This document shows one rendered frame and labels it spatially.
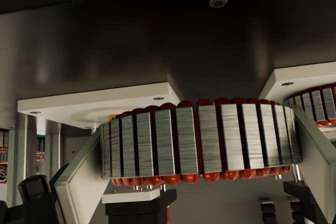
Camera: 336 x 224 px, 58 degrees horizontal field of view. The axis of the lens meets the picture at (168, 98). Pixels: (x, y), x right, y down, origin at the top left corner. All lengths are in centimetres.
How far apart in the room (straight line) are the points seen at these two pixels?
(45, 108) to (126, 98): 8
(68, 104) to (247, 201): 39
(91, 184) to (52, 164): 44
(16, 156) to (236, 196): 38
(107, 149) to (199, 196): 44
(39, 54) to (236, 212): 47
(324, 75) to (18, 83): 25
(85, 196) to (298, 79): 20
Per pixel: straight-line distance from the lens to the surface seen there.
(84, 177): 16
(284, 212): 60
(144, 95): 28
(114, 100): 28
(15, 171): 52
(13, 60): 22
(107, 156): 16
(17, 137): 53
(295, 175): 49
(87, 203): 17
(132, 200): 37
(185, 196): 59
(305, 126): 17
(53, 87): 28
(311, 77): 28
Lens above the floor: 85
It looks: 13 degrees down
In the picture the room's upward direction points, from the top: 176 degrees clockwise
